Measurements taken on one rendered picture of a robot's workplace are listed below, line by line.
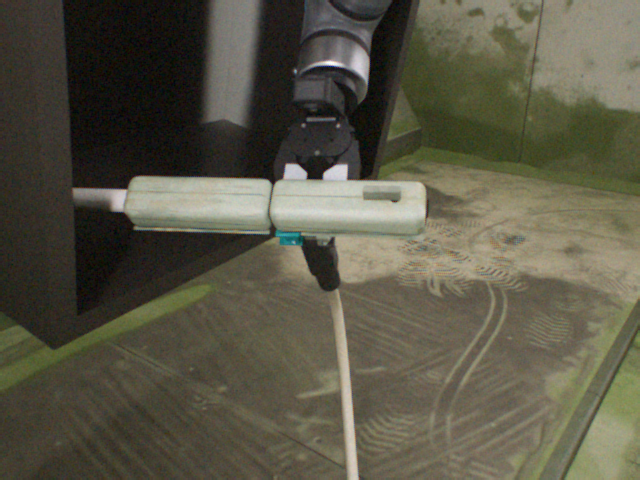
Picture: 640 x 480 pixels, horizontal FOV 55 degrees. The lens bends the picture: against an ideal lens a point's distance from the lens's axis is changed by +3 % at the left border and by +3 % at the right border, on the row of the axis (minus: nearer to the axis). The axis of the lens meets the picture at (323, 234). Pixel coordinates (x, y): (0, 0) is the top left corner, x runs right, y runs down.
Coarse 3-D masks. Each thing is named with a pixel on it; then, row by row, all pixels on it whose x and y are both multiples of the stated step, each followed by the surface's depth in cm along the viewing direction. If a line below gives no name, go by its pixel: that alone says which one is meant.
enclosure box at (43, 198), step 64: (0, 0) 43; (64, 0) 81; (128, 0) 88; (192, 0) 98; (256, 0) 103; (0, 64) 45; (64, 64) 45; (128, 64) 93; (192, 64) 104; (256, 64) 107; (384, 64) 93; (0, 128) 48; (64, 128) 47; (128, 128) 98; (192, 128) 109; (256, 128) 112; (384, 128) 95; (0, 192) 51; (64, 192) 49; (0, 256) 55; (64, 256) 52; (128, 256) 70; (192, 256) 73; (64, 320) 55
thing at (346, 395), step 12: (336, 300) 81; (336, 312) 84; (336, 324) 85; (336, 336) 86; (348, 360) 87; (348, 372) 87; (348, 384) 87; (348, 396) 87; (348, 408) 86; (348, 420) 86; (348, 432) 85; (348, 444) 85; (348, 456) 84; (348, 468) 83
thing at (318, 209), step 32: (96, 192) 63; (128, 192) 62; (160, 192) 61; (192, 192) 61; (224, 192) 60; (256, 192) 60; (288, 192) 59; (320, 192) 59; (352, 192) 58; (384, 192) 56; (416, 192) 57; (160, 224) 63; (192, 224) 62; (224, 224) 61; (256, 224) 60; (288, 224) 59; (320, 224) 59; (352, 224) 58; (384, 224) 57; (416, 224) 57; (320, 256) 67
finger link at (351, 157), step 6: (354, 144) 66; (348, 150) 66; (354, 150) 66; (342, 156) 66; (348, 156) 66; (354, 156) 66; (342, 162) 66; (348, 162) 65; (354, 162) 65; (348, 168) 65; (354, 168) 65; (360, 168) 66; (348, 174) 65; (354, 174) 65
